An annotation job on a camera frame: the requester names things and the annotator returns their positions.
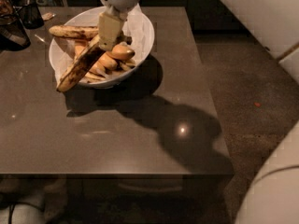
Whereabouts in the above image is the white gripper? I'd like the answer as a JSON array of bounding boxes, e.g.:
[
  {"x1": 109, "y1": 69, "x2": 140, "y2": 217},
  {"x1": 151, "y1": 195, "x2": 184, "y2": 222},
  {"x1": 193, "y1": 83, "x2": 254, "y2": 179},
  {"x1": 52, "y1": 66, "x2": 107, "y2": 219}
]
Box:
[{"x1": 98, "y1": 0, "x2": 140, "y2": 50}]

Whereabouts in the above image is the long spotted banana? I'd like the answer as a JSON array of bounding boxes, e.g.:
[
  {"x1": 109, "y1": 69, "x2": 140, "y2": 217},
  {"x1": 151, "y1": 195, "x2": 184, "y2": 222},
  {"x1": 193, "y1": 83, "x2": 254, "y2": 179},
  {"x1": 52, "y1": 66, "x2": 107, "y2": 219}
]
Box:
[{"x1": 56, "y1": 35, "x2": 105, "y2": 92}]

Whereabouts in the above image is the small orange banana right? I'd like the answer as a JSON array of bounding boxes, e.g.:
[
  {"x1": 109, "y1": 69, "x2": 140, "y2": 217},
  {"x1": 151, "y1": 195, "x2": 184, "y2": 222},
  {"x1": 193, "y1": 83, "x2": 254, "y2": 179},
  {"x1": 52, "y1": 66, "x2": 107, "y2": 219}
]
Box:
[{"x1": 107, "y1": 45, "x2": 135, "y2": 61}]

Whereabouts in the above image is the white bowl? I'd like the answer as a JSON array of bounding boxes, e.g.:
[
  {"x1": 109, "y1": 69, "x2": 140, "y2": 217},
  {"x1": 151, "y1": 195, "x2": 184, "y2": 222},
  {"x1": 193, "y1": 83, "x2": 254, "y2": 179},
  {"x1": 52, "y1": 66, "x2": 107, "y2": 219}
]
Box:
[{"x1": 49, "y1": 7, "x2": 155, "y2": 89}]

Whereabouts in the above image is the small orange banana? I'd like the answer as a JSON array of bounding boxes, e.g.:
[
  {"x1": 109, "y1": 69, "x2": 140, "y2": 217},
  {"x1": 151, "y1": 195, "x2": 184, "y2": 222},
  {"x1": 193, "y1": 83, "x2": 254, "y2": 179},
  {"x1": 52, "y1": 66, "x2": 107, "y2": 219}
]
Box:
[
  {"x1": 90, "y1": 62, "x2": 106, "y2": 77},
  {"x1": 99, "y1": 53, "x2": 118, "y2": 71},
  {"x1": 107, "y1": 45, "x2": 135, "y2": 61}
]

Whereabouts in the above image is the white paper liner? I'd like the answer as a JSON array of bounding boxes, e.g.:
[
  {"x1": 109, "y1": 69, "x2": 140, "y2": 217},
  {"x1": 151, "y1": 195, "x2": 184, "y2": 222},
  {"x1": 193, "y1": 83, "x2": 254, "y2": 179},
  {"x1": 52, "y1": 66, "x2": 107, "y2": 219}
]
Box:
[{"x1": 125, "y1": 5, "x2": 149, "y2": 61}]

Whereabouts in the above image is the small banana far right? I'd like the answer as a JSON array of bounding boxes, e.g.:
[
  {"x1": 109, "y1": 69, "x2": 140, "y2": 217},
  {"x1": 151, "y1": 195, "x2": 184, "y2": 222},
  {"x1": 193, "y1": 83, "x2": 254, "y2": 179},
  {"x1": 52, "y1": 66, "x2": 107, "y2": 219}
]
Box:
[{"x1": 119, "y1": 59, "x2": 135, "y2": 71}]

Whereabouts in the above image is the small orange banana middle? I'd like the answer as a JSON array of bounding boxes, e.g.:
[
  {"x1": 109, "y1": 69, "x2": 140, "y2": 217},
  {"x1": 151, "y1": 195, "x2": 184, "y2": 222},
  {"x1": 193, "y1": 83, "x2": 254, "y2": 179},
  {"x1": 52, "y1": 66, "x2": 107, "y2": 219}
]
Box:
[{"x1": 99, "y1": 53, "x2": 118, "y2": 71}]

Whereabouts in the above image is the dark mesh cup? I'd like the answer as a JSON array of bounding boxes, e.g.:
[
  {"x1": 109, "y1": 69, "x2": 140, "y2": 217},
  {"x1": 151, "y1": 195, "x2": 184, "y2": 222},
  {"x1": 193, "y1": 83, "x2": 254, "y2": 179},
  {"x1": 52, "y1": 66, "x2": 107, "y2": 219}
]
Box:
[{"x1": 18, "y1": 0, "x2": 44, "y2": 30}]

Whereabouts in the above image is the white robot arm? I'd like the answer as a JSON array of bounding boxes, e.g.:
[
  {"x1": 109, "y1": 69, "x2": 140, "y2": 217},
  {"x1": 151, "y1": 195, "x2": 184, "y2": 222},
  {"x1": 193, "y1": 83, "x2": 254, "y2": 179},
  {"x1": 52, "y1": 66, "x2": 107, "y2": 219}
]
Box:
[{"x1": 100, "y1": 0, "x2": 299, "y2": 224}]

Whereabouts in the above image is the black appliance on left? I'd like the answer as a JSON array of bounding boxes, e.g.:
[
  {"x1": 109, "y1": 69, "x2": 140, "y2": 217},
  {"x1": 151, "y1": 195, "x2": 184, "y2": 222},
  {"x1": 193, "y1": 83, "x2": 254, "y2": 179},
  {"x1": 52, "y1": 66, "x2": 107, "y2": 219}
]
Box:
[{"x1": 0, "y1": 0, "x2": 31, "y2": 51}]

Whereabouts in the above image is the upper spotted banana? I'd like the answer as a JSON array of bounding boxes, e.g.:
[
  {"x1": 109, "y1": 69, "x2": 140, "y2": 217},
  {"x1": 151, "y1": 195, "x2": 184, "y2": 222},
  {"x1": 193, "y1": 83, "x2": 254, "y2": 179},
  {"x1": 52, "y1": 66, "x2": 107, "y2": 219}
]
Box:
[{"x1": 49, "y1": 25, "x2": 98, "y2": 40}]

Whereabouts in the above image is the small wrapper on table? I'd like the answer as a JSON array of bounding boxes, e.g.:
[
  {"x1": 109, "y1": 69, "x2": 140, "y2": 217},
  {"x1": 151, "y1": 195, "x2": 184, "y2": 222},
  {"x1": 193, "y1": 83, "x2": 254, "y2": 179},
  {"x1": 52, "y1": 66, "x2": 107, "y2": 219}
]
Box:
[{"x1": 42, "y1": 12, "x2": 55, "y2": 21}]

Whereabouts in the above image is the small orange banana left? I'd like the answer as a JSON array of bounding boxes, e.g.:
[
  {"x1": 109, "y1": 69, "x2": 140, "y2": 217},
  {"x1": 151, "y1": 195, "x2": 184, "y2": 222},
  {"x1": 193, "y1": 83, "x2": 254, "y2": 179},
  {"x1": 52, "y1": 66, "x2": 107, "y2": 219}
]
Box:
[{"x1": 90, "y1": 62, "x2": 106, "y2": 77}]

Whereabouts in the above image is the bottom small banana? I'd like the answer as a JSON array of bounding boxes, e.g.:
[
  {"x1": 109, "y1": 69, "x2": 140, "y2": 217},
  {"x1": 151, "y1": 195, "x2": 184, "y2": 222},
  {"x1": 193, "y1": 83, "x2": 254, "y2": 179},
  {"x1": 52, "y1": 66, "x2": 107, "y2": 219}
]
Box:
[{"x1": 81, "y1": 72, "x2": 106, "y2": 83}]

